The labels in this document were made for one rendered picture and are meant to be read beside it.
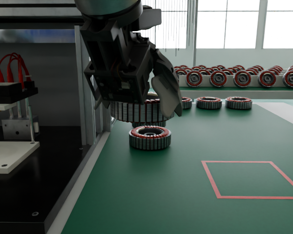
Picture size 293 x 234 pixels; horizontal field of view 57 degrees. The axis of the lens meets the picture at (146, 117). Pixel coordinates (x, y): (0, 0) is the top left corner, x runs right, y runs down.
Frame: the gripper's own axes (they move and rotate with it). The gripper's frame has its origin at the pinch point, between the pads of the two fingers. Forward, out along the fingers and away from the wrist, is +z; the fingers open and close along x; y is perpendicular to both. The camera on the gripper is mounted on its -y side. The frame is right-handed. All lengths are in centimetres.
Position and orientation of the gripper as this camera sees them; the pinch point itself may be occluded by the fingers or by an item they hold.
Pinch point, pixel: (143, 107)
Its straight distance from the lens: 47.3
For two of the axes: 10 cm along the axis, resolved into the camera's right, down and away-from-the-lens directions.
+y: -2.7, 7.5, -6.0
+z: 1.5, 6.5, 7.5
